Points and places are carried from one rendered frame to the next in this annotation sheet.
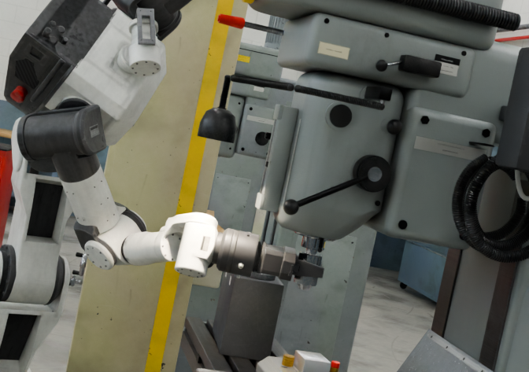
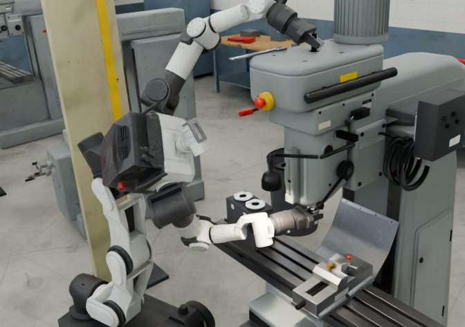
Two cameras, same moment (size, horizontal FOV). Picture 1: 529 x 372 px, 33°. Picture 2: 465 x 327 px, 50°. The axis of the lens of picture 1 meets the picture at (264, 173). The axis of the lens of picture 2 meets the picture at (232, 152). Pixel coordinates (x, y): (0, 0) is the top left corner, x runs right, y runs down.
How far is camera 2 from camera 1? 117 cm
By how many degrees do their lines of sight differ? 30
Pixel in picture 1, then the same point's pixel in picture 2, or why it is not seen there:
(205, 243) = (269, 229)
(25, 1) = not seen: outside the picture
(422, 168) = (363, 155)
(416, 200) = (362, 171)
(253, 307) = not seen: hidden behind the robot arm
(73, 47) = (157, 156)
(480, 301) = (378, 189)
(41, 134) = (169, 216)
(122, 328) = not seen: hidden behind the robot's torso
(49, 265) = (144, 246)
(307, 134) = (313, 164)
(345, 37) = (328, 115)
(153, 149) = (91, 111)
